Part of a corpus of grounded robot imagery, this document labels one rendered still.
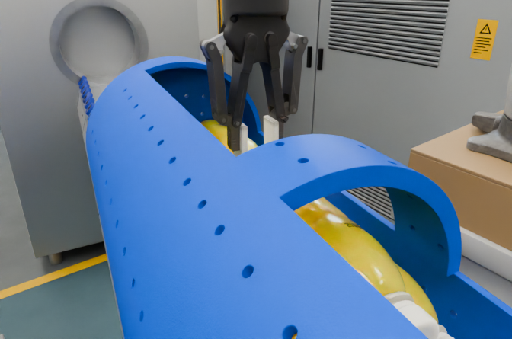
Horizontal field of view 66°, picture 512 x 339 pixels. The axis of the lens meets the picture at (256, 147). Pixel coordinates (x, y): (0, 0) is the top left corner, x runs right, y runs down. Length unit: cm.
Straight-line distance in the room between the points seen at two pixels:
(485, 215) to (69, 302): 180
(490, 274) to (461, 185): 14
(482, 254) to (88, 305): 172
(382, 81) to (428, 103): 26
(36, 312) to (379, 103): 185
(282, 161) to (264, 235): 7
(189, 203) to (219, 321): 9
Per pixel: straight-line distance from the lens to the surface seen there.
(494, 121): 76
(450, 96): 184
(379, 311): 17
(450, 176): 66
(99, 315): 199
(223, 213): 24
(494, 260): 67
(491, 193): 64
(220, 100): 46
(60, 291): 218
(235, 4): 45
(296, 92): 51
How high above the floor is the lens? 134
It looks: 23 degrees down
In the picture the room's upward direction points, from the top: straight up
